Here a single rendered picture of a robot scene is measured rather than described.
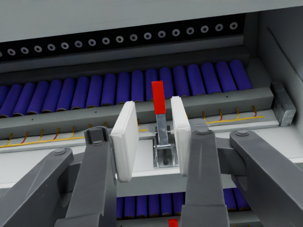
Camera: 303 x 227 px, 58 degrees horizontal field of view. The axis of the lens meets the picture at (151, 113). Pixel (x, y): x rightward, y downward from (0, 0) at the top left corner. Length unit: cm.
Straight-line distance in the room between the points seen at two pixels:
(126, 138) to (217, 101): 20
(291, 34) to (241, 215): 27
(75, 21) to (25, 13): 4
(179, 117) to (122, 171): 4
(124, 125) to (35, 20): 15
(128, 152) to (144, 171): 16
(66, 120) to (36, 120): 4
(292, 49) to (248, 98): 7
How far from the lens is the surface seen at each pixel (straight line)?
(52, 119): 37
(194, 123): 17
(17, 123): 39
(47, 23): 28
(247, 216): 46
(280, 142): 34
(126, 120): 17
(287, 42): 38
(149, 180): 32
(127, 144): 16
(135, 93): 37
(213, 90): 36
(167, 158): 31
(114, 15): 26
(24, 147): 38
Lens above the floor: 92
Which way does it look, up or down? 24 degrees down
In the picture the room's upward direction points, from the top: 7 degrees counter-clockwise
